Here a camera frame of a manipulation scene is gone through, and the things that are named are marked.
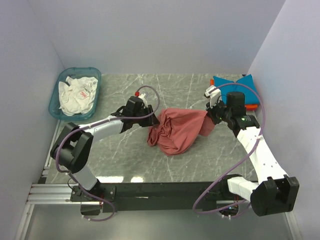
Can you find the folded orange t-shirt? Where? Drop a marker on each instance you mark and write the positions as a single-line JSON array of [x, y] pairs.
[[217, 81]]

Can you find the teal plastic bin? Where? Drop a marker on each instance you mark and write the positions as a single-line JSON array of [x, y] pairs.
[[73, 72]]

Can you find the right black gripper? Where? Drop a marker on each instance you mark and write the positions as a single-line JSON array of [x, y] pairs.
[[211, 112]]

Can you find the folded blue t-shirt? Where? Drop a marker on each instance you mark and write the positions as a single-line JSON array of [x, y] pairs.
[[240, 85]]

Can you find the black base beam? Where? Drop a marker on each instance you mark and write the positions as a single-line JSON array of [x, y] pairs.
[[145, 196]]

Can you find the aluminium frame rail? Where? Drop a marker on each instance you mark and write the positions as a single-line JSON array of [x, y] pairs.
[[42, 194]]

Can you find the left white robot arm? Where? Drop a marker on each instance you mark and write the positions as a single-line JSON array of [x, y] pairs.
[[72, 147]]

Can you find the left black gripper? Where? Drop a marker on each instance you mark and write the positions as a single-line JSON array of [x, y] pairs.
[[151, 120]]

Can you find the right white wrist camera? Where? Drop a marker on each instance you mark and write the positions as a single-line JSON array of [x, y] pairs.
[[213, 94]]

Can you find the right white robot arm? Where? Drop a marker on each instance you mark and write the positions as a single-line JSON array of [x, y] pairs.
[[274, 192]]

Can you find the crumpled white t-shirt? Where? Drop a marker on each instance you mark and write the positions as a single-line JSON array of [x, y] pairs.
[[77, 95]]

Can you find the dusty red t-shirt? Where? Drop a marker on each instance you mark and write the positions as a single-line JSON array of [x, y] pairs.
[[178, 129]]

